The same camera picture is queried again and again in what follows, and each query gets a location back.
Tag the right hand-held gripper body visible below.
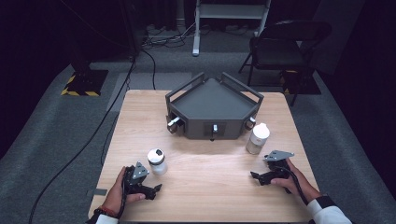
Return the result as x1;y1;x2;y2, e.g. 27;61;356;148
260;149;295;185

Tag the black striped stand base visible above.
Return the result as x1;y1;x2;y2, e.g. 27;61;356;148
281;69;322;96
61;58;109;97

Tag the long black floor cable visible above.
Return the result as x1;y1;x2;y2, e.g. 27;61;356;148
28;57;137;224

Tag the black folding chair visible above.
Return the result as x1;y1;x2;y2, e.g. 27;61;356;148
238;20;332;107

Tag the red and black bracelet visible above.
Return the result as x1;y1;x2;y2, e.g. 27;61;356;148
93;204;119;218

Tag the person's left hand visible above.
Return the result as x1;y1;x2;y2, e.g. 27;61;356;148
102;166;147;217

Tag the gray tape strip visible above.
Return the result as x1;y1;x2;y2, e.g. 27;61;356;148
86;188;108;197

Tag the black upright post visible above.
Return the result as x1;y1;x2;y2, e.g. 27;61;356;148
119;0;148;59

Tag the glass jar with white lid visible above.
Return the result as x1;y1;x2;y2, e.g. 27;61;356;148
245;122;271;156

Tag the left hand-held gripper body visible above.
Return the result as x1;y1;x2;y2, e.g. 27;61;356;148
122;161;156;196

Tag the bundle of floor cables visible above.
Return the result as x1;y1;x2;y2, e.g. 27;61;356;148
142;21;198;49

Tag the glass jar with silver lid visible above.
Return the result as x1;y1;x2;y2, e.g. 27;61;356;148
147;147;169;176

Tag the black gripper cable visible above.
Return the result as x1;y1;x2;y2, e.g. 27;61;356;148
275;165;310;205

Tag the white metal stand frame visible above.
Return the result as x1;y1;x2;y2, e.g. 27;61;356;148
191;0;272;57

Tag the person's right hand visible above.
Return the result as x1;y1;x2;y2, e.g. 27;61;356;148
270;159;322;205

